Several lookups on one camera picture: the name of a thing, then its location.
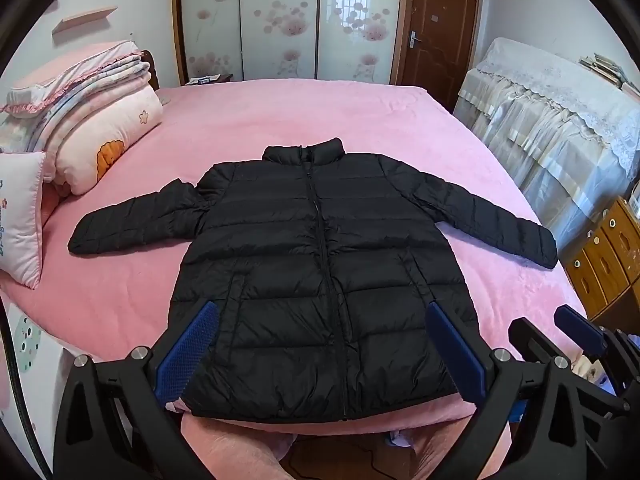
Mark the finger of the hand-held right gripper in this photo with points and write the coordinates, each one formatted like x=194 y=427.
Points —
x=527 y=340
x=580 y=327

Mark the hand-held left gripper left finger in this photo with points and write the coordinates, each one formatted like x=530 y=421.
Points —
x=187 y=347

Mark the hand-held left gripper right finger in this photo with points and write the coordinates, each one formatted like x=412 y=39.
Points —
x=455 y=347

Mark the black puffer jacket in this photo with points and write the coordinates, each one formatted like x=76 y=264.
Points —
x=310 y=270

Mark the wooden drawer cabinet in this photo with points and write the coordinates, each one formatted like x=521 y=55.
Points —
x=607 y=260

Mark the white blue floor item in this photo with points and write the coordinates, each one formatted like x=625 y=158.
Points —
x=400 y=439

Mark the lace-covered furniture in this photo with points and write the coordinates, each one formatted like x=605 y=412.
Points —
x=550 y=120

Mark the white embroidered pillow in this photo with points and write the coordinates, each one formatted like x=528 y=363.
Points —
x=20 y=210

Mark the pile of books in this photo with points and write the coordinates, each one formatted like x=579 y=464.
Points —
x=607 y=70

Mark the stack of folded quilts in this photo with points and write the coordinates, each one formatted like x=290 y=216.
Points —
x=85 y=105

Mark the pink bed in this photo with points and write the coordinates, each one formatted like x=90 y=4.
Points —
x=320 y=115

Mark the nightstand with small items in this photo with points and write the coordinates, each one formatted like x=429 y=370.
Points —
x=207 y=80

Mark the dark wooden headboard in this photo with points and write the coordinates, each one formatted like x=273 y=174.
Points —
x=151 y=70

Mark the brown wooden door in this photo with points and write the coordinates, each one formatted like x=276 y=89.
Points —
x=440 y=25

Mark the floral sliding-door wardrobe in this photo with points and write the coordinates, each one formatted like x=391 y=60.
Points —
x=280 y=15

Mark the pink wall shelf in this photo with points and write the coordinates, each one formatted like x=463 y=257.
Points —
x=82 y=20

